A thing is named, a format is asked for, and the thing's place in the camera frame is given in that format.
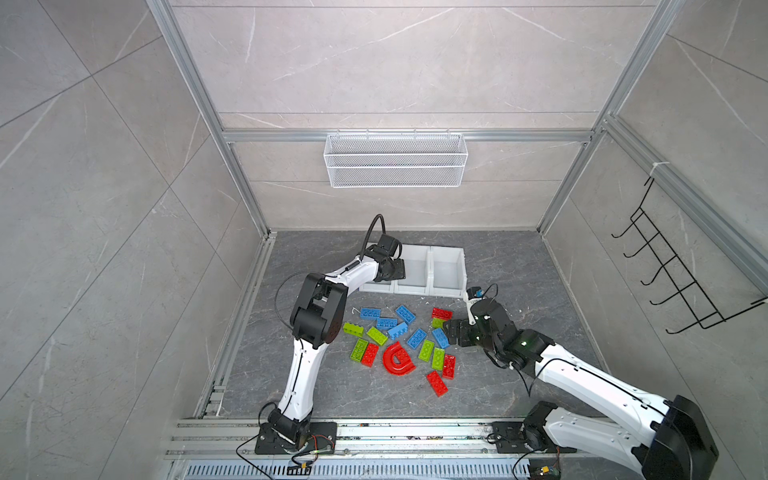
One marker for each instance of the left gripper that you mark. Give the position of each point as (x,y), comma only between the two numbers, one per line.
(401,268)

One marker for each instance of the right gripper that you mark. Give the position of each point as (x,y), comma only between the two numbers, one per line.
(463,326)

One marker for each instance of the blue lego brick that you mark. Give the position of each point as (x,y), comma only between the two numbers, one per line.
(370,313)
(397,331)
(384,324)
(405,314)
(441,338)

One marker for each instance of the white three-compartment bin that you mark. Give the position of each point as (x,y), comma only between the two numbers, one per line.
(430,271)

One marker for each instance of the red lego brick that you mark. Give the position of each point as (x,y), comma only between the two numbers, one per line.
(369,355)
(449,366)
(442,314)
(436,383)

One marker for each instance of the red lego brick bottom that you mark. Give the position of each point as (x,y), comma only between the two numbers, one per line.
(436,383)

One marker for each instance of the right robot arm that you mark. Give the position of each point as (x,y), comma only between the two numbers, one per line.
(653,436)

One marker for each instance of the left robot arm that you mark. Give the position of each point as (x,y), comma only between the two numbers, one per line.
(316,320)

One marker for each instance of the green lego brick centre underside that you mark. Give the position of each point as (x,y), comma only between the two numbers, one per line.
(426,350)

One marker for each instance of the blue lego brick underside up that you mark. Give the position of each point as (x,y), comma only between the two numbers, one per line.
(416,339)

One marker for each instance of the red arch lego piece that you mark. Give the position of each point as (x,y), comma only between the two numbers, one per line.
(397,361)

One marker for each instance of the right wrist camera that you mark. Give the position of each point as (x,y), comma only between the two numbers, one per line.
(475,292)

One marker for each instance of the white wire mesh basket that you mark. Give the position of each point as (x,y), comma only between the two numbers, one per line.
(380,160)

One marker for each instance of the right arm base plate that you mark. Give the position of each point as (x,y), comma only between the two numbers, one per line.
(518,438)

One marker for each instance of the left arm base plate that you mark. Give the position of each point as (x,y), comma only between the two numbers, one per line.
(321,435)

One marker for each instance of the black wire hook rack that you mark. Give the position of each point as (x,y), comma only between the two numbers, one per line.
(704,312)

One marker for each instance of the metal front rail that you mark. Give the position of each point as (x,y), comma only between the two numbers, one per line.
(406,448)

